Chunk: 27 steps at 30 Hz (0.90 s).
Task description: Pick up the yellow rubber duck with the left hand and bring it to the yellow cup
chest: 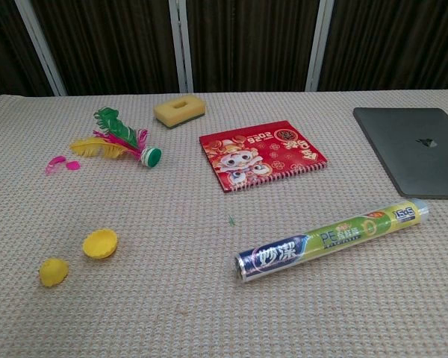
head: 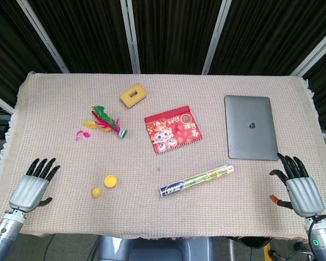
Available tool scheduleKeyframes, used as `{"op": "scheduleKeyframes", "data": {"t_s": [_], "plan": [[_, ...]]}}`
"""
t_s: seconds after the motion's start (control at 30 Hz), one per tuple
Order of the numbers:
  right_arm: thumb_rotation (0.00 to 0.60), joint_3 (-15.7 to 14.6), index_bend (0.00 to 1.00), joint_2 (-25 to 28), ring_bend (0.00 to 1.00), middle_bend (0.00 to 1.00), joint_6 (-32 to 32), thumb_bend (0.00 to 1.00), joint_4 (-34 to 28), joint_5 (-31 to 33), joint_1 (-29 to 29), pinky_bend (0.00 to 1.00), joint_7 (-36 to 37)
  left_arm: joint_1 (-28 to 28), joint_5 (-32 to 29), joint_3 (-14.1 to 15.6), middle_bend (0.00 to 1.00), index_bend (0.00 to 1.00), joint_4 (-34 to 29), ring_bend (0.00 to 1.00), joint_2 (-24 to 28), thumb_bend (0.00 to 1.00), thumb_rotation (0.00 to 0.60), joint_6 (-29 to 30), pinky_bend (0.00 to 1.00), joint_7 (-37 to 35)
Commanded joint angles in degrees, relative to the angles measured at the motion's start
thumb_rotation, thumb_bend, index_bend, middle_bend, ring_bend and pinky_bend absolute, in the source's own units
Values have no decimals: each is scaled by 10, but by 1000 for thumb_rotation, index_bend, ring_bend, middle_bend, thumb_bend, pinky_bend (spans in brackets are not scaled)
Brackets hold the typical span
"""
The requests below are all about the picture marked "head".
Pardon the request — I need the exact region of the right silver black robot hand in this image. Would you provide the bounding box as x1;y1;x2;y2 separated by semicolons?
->
269;152;325;218

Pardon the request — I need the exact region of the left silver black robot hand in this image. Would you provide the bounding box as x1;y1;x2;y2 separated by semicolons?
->
9;157;61;213

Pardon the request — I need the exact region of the yellow round disc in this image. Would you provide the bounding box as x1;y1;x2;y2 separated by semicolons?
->
103;175;118;189

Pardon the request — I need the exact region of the grey closed laptop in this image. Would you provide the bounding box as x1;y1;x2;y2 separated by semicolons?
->
224;95;280;161

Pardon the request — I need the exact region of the colourful feather shuttlecock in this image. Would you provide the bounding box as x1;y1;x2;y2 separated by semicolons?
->
83;105;128;139

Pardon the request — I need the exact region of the yellow-blue foil tube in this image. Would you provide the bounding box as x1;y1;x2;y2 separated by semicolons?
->
159;164;234;199

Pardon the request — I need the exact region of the beige woven tablecloth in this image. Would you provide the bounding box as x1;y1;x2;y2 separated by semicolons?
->
0;71;326;242

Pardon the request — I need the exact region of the yellow sponge with hole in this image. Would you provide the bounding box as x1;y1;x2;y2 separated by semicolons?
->
119;83;148;110

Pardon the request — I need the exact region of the grey robot torso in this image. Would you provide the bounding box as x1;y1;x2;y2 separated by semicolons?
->
97;235;215;261

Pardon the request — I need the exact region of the red packet with cartoon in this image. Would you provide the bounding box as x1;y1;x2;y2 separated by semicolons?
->
144;105;204;156

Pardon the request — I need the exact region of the dark pleated curtain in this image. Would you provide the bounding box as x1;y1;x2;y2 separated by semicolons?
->
0;0;326;134

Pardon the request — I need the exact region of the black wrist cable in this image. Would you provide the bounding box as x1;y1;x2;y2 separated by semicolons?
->
305;214;326;252

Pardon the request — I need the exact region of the white metal frame post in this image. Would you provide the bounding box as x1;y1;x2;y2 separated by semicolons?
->
0;89;15;115
290;31;326;78
120;0;141;74
16;0;69;73
201;0;233;75

